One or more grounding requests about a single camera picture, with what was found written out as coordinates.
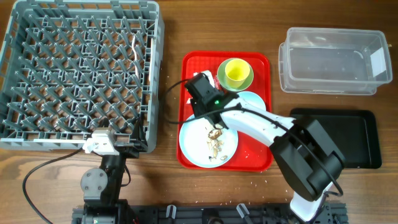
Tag green bowl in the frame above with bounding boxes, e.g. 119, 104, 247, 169
217, 58, 254, 92

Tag yellow cup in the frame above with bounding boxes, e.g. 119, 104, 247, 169
224, 58, 251, 88

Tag red snack wrapper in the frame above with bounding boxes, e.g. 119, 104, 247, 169
210, 75, 220, 90

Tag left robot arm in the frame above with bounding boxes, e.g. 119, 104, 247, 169
73, 118, 139, 224

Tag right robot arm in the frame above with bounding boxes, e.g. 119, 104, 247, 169
185, 73, 345, 222

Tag pink utensil in rack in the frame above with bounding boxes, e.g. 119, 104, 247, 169
131, 34, 141, 78

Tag grey dishwasher rack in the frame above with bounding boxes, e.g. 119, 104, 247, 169
1, 1, 164, 153

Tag food scraps on plate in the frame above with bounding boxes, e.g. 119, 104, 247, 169
206, 128, 224, 162

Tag small light blue bowl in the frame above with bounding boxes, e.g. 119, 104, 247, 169
238, 91, 267, 112

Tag large light blue plate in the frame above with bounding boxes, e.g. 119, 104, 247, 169
179, 115, 239, 168

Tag red plastic tray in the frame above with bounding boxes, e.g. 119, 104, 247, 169
181, 50, 273, 172

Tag clear plastic bin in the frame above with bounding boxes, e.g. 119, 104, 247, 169
278, 27, 393, 95

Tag black tray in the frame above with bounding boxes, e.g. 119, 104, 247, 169
290, 108, 382, 169

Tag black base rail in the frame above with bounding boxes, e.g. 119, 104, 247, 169
71, 202, 348, 224

